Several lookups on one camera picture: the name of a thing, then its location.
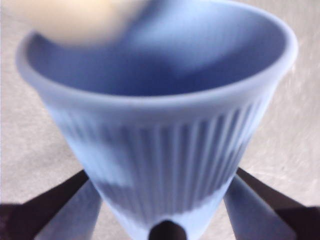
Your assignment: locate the blue ribbed plastic cup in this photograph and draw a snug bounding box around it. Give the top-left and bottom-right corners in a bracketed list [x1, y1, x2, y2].
[15, 0, 300, 240]

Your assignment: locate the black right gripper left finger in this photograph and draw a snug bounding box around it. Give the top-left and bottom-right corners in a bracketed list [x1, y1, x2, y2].
[0, 169, 101, 240]

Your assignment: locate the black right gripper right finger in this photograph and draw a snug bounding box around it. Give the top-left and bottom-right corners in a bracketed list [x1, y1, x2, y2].
[223, 166, 320, 240]

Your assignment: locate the cream sponge cup brush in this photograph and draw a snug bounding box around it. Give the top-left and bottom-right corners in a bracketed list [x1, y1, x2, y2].
[23, 0, 148, 48]

